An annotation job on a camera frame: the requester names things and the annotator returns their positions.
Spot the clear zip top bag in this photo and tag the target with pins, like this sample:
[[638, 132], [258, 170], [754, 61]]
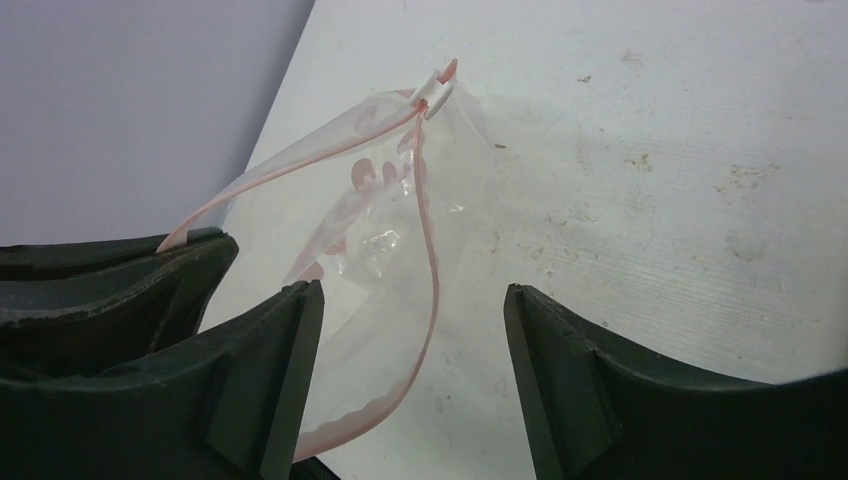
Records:
[[376, 206]]

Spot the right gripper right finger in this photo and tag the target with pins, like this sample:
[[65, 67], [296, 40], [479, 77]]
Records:
[[597, 405]]

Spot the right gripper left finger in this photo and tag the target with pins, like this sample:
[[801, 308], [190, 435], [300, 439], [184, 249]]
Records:
[[224, 404]]

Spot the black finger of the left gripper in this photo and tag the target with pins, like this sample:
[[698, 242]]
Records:
[[80, 309]]

